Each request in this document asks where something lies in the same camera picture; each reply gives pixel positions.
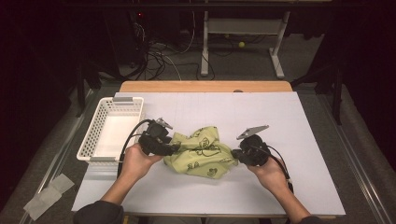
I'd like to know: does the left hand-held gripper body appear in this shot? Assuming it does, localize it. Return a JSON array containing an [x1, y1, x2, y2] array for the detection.
[[138, 117, 174, 157]]

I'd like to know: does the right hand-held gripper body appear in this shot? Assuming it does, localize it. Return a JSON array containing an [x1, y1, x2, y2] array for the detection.
[[235, 124, 273, 167]]

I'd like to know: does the green printed baby romper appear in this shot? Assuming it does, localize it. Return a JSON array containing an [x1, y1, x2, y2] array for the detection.
[[163, 125, 239, 180]]

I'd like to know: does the white perforated plastic basket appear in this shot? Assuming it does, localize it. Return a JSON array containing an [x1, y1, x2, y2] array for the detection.
[[76, 96, 146, 167]]

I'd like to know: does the person's left hand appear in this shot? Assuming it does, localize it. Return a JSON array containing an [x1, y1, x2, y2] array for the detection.
[[120, 143, 164, 189]]

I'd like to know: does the person's right hand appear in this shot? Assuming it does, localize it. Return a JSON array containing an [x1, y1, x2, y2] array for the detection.
[[247, 156, 292, 194]]

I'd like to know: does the white board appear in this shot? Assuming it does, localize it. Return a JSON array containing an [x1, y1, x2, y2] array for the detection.
[[72, 91, 347, 217]]

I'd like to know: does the black stand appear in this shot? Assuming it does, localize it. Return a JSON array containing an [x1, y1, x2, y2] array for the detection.
[[290, 62, 346, 126], [75, 60, 103, 119]]

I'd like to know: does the grey tape strip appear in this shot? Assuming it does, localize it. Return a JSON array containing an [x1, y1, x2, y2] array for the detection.
[[22, 173, 76, 222]]

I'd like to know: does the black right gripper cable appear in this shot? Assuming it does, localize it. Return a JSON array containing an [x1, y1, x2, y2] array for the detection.
[[265, 144, 295, 194]]

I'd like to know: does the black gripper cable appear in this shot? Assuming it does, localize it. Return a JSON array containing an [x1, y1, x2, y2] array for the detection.
[[116, 119, 154, 180], [265, 144, 295, 194]]

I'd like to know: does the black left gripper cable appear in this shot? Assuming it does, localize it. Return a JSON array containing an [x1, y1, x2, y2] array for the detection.
[[116, 119, 154, 180]]

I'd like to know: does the tangle of floor cables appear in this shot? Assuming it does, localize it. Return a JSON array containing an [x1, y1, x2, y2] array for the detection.
[[130, 12, 217, 82]]

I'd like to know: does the metal floor rail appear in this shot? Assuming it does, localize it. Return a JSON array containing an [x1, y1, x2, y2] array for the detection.
[[317, 92, 394, 224], [18, 89, 95, 224]]

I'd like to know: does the white desk frame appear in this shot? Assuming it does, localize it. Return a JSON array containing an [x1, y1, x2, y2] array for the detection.
[[200, 10, 286, 79]]

